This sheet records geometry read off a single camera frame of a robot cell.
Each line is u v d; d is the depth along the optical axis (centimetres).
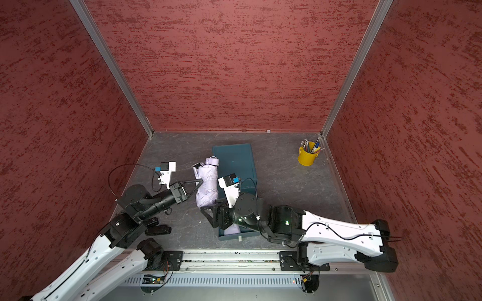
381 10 71
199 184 61
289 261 73
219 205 50
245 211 41
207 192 59
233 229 78
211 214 49
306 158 103
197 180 61
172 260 74
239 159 81
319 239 41
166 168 59
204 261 76
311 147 101
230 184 51
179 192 55
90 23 75
